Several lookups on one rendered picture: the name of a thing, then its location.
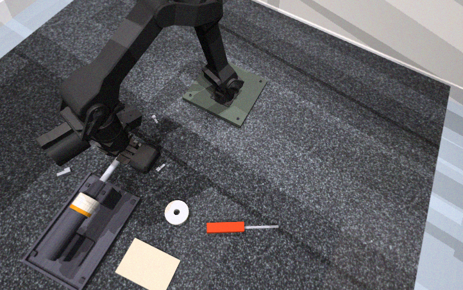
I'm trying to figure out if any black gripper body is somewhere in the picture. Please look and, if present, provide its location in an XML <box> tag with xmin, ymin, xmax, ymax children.
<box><xmin>90</xmin><ymin>122</ymin><xmax>161</xmax><ymax>174</ymax></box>

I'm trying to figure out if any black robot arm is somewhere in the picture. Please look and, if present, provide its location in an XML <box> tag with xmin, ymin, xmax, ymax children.
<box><xmin>35</xmin><ymin>0</ymin><xmax>244</xmax><ymax>166</ymax></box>

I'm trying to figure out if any grey cylinder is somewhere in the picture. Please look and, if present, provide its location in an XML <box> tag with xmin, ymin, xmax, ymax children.
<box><xmin>100</xmin><ymin>157</ymin><xmax>120</xmax><ymax>183</ymax></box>

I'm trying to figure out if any orange-handled screwdriver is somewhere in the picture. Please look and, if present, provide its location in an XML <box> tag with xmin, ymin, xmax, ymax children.
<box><xmin>207</xmin><ymin>222</ymin><xmax>279</xmax><ymax>234</ymax></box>

